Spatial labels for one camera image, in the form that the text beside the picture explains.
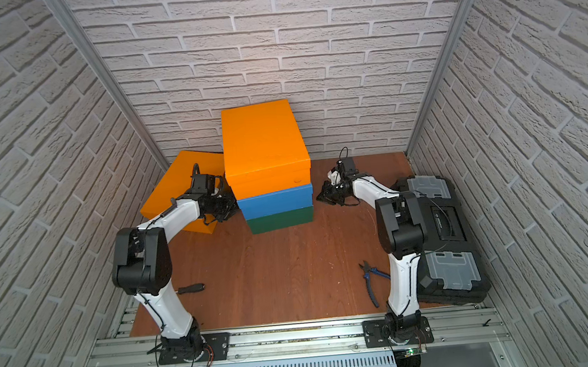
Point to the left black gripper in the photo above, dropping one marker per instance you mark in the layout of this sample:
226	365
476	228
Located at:
223	205

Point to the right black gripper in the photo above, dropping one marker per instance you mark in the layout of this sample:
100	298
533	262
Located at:
327	195

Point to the orange shoebox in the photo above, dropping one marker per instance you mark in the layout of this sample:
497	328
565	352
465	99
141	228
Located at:
264	151
178	179

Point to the blue shoebox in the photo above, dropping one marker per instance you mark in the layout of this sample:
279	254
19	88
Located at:
277	202

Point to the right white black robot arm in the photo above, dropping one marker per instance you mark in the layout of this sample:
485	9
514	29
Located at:
400	234

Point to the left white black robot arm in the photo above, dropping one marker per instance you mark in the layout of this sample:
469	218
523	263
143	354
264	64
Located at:
143	267

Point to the green shoebox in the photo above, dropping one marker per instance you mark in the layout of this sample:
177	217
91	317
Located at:
281	220

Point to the black grey toolbox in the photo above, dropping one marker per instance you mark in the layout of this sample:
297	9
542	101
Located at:
452	271

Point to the left corner aluminium profile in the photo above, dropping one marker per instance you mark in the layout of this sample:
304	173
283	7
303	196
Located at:
66	18

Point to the corner aluminium profile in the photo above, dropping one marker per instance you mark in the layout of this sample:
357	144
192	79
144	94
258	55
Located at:
66	18
445	56

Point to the right corner aluminium profile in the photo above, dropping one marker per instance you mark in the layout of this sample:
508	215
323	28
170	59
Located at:
445	56

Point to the black handled screwdriver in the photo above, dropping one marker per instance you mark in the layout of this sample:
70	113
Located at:
191	289

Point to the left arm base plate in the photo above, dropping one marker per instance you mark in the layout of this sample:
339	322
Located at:
213	346

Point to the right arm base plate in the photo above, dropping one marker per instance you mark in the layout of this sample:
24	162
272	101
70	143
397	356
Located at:
414	330

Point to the aluminium front rail frame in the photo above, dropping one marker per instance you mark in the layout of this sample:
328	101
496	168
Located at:
358	341

